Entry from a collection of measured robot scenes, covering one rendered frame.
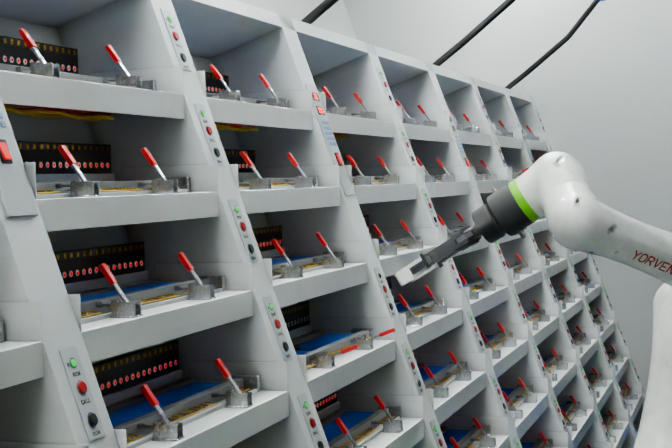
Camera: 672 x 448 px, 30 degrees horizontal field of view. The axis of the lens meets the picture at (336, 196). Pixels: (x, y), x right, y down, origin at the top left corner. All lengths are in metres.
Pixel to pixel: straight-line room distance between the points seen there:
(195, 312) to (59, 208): 0.35
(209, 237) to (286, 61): 0.80
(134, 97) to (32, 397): 0.66
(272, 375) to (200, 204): 0.33
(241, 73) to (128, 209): 1.11
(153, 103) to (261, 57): 0.85
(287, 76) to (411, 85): 1.40
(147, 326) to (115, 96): 0.41
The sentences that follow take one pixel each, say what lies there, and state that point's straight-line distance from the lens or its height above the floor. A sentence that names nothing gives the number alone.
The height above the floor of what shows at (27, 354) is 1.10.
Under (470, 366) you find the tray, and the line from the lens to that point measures 3.60.
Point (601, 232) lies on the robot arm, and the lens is 2.38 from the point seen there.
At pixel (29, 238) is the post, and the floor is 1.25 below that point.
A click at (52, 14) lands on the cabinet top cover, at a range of 2.35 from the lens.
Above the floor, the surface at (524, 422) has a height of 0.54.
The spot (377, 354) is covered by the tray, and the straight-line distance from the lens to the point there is 2.78.
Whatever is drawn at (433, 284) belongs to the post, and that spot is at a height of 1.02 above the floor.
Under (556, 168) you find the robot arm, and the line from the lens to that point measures 2.45.
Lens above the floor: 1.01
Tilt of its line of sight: 5 degrees up
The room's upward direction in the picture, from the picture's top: 20 degrees counter-clockwise
